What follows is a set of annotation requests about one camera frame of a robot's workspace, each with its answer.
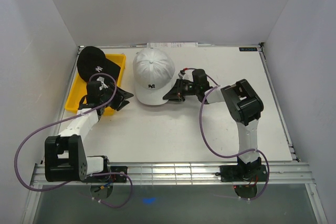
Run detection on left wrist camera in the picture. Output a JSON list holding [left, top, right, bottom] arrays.
[[97, 77, 109, 90]]

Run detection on black cap white NY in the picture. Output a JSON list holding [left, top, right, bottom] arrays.
[[77, 46, 121, 82]]

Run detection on purple cable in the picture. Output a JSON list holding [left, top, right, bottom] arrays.
[[14, 74, 133, 208], [183, 67, 270, 200]]

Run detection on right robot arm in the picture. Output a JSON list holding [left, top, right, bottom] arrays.
[[163, 68, 267, 182]]

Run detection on yellow plastic bin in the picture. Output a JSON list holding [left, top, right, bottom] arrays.
[[65, 54, 126, 113]]

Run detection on paper label strip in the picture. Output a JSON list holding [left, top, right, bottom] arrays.
[[147, 42, 198, 48]]

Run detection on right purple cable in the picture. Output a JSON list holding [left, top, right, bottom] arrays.
[[183, 67, 270, 200]]

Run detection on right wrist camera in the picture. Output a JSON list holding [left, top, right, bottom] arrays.
[[178, 68, 188, 80]]

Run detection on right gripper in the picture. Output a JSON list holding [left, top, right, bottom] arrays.
[[164, 79, 200, 103]]

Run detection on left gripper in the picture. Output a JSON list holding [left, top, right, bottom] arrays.
[[99, 82, 133, 112]]

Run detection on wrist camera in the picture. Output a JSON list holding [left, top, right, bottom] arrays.
[[97, 77, 109, 90], [178, 68, 188, 80]]

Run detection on black corner label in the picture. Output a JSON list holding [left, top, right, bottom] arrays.
[[239, 47, 258, 52]]

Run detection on aluminium front rail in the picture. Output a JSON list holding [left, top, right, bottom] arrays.
[[30, 162, 316, 186]]

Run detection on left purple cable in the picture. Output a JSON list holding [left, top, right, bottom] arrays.
[[14, 74, 133, 208]]

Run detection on white cap black brim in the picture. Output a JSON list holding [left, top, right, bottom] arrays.
[[133, 48, 175, 106]]

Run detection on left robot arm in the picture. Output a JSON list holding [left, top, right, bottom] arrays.
[[45, 81, 133, 182]]

